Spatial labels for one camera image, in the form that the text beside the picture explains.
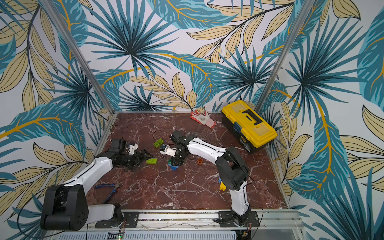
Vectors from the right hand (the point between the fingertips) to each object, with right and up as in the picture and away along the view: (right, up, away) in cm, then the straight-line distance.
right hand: (175, 161), depth 89 cm
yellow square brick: (+26, -12, -7) cm, 30 cm away
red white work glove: (+18, +26, +25) cm, 41 cm away
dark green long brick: (-3, +1, -7) cm, 7 cm away
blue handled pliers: (-33, -12, -5) cm, 35 cm away
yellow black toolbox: (+45, +19, +1) cm, 49 cm away
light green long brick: (-13, +9, +11) cm, 20 cm away
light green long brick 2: (-12, +1, -6) cm, 14 cm away
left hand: (-15, +1, -5) cm, 16 cm away
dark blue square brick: (-1, -4, -1) cm, 4 cm away
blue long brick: (+26, -10, -4) cm, 28 cm away
